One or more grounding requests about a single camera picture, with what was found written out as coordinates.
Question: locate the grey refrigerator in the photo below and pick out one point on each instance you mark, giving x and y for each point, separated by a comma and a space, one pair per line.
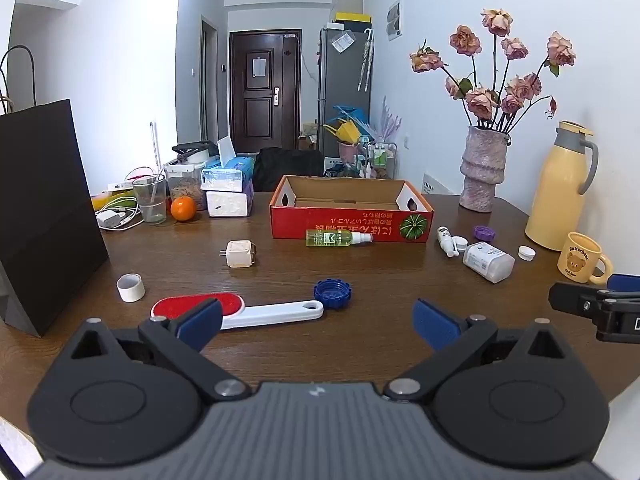
342, 80

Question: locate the black white appliance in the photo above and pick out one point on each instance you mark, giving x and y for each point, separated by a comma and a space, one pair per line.
192, 150

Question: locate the blue yellow plastic items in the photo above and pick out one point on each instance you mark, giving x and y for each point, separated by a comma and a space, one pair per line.
347, 127

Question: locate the yellow black box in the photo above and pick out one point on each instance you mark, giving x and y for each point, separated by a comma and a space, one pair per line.
352, 17

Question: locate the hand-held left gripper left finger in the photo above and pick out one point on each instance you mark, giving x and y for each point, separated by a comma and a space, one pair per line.
200, 324

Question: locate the white tissue pack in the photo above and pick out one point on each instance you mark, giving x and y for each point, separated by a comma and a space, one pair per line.
227, 204

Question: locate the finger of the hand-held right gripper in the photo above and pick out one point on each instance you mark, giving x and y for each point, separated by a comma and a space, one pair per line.
624, 281
570, 297

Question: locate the clear paper pouch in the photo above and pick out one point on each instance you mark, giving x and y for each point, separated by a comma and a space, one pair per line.
343, 41

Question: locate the orange fruit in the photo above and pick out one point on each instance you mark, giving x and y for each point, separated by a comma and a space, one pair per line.
182, 208

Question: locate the clear glass cup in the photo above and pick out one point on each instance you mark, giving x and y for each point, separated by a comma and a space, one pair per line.
149, 210

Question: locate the black paper bag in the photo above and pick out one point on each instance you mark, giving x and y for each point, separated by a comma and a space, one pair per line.
45, 210

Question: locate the small white bottle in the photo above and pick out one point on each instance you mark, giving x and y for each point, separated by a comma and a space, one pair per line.
445, 240

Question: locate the blue tissue pack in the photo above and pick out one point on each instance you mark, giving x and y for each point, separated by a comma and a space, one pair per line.
227, 176

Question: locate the pink bucket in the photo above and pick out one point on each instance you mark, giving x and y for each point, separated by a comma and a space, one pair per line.
347, 152

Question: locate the purple decorative plant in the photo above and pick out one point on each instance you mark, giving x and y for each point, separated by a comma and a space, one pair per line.
390, 122

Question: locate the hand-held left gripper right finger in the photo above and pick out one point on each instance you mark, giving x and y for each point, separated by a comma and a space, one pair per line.
434, 325

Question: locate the yellow green fruit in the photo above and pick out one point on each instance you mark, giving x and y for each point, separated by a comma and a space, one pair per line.
102, 201

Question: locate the red orange cardboard box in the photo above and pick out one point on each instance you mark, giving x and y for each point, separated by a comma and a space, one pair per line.
350, 222

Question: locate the white straw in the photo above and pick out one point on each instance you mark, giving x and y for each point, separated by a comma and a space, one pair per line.
158, 187

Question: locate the small white cap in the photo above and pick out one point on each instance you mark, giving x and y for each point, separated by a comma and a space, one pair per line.
526, 252
460, 245

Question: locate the pink stone vase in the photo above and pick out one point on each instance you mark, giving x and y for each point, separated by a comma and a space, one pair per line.
481, 170

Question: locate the white folded umbrella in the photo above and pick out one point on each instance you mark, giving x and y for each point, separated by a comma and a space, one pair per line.
365, 60

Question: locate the clear snack jar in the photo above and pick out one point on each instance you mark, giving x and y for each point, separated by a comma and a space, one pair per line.
184, 190

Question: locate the white pill bottle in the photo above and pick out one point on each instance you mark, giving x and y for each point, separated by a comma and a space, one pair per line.
487, 261

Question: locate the white plug adapter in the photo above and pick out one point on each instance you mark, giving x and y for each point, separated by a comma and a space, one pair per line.
239, 253

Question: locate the yellow bear mug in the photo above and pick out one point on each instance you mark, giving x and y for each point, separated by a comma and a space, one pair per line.
580, 260

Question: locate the grey side door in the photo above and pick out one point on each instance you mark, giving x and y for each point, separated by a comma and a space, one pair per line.
210, 85

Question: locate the blue bottle cap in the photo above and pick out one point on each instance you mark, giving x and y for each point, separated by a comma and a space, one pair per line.
332, 293

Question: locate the white tape roll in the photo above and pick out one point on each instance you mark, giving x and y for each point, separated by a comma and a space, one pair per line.
131, 287

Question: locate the dried pink roses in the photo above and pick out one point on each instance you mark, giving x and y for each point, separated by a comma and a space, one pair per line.
481, 100

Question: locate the red white lint brush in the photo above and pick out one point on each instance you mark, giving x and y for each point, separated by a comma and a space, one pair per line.
280, 311

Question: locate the dark brown door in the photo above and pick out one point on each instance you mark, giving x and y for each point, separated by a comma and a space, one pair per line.
265, 110

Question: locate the white charger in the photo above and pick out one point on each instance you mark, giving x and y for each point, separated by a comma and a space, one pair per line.
109, 218

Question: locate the yellow thermos jug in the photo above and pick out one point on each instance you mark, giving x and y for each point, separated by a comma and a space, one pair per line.
557, 195

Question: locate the metal trolley cart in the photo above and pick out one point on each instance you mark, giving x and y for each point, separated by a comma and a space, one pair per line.
380, 160

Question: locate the purple bottle cap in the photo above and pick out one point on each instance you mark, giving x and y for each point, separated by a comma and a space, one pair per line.
484, 233

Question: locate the green spray bottle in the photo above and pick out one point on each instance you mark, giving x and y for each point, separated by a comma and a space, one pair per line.
335, 237

